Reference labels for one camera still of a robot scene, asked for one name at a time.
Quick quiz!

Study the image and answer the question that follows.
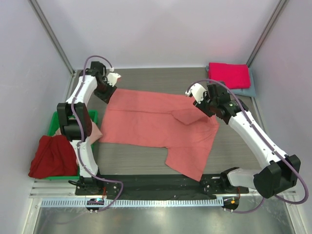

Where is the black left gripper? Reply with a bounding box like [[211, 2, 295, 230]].
[[95, 78, 117, 103]]

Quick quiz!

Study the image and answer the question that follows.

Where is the coral pink t shirt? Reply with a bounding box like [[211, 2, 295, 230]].
[[100, 89, 219, 181]]

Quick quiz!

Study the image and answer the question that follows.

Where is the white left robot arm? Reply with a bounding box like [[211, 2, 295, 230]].
[[57, 61, 120, 195]]

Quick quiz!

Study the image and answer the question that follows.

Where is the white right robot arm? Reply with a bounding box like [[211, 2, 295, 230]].
[[186, 83, 301, 198]]

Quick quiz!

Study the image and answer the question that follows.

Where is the folded magenta t shirt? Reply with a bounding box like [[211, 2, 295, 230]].
[[208, 62, 251, 89]]

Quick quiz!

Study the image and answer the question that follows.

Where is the folded grey-blue t shirt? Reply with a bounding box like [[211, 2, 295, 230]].
[[206, 65, 256, 97]]

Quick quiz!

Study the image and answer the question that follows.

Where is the pale pink t shirt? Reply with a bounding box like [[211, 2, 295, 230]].
[[53, 121, 103, 145]]

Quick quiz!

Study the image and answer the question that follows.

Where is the green plastic bin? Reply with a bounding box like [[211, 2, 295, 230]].
[[44, 110, 98, 180]]

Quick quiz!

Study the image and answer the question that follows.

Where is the dark red t shirt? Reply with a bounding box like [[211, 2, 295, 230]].
[[28, 135, 78, 179]]

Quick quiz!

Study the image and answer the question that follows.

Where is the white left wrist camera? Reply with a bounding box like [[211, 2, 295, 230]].
[[106, 67, 121, 87]]

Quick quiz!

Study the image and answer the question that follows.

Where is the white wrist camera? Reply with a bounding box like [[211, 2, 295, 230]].
[[185, 83, 207, 104], [106, 67, 121, 87]]

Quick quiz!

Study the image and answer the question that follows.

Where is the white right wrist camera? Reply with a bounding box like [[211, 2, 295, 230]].
[[185, 83, 207, 104]]

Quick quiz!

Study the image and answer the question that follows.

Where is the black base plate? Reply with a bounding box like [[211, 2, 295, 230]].
[[71, 174, 249, 201]]

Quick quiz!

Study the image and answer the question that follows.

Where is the left aluminium corner post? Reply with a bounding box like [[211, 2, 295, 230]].
[[28, 0, 75, 77]]

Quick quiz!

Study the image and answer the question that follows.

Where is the aluminium corner post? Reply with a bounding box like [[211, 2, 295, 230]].
[[246, 0, 289, 68], [28, 0, 75, 77]]

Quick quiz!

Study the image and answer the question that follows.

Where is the aluminium frame rail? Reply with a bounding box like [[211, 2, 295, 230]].
[[29, 179, 298, 197]]

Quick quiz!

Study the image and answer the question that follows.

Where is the right aluminium corner post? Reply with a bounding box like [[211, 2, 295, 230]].
[[246, 0, 289, 68]]

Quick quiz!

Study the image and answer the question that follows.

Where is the slotted cable duct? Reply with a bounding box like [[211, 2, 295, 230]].
[[41, 197, 224, 208]]

